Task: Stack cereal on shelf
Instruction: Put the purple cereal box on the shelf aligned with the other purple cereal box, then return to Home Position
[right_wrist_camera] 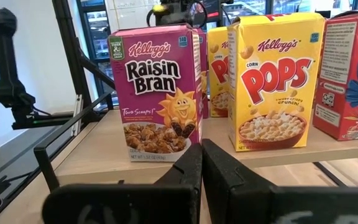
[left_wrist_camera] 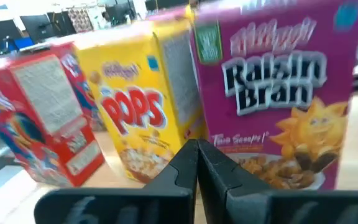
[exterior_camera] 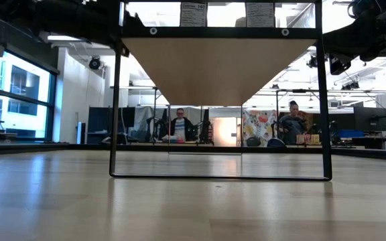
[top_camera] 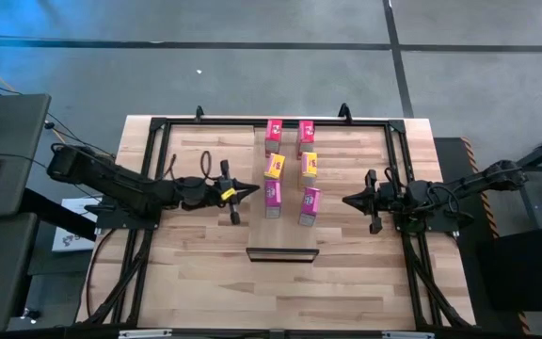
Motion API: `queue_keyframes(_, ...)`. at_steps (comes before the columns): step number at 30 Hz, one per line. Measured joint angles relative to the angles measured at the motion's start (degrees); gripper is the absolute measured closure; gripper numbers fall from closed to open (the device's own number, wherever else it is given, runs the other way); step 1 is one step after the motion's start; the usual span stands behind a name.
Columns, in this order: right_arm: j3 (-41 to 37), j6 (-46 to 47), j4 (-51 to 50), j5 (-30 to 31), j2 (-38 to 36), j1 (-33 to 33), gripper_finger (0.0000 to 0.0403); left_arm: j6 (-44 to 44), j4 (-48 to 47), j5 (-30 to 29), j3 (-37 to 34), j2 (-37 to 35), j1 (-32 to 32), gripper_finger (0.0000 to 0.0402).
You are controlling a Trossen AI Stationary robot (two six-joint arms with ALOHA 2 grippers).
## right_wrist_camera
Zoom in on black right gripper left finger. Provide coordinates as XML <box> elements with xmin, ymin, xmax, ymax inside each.
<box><xmin>42</xmin><ymin>143</ymin><xmax>203</xmax><ymax>224</ymax></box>

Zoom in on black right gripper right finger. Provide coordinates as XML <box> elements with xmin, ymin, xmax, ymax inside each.
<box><xmin>202</xmin><ymin>139</ymin><xmax>358</xmax><ymax>224</ymax></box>

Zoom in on yellow Corn Pops cereal box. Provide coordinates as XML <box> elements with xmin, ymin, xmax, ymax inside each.
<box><xmin>227</xmin><ymin>12</ymin><xmax>326</xmax><ymax>152</ymax></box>
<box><xmin>206</xmin><ymin>26</ymin><xmax>230</xmax><ymax>118</ymax></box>

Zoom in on red Froot Loops cereal box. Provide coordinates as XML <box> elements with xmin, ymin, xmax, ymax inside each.
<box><xmin>312</xmin><ymin>9</ymin><xmax>358</xmax><ymax>141</ymax></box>

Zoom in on grey desk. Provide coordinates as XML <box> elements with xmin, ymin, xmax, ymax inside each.
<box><xmin>0</xmin><ymin>124</ymin><xmax>77</xmax><ymax>203</ymax></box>

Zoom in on black articulated stand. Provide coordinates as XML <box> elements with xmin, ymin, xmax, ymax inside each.
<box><xmin>0</xmin><ymin>7</ymin><xmax>74</xmax><ymax>131</ymax></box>

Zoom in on black metal rig frame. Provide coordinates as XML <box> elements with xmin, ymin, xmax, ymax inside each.
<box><xmin>0</xmin><ymin>0</ymin><xmax>117</xmax><ymax>223</ymax></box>

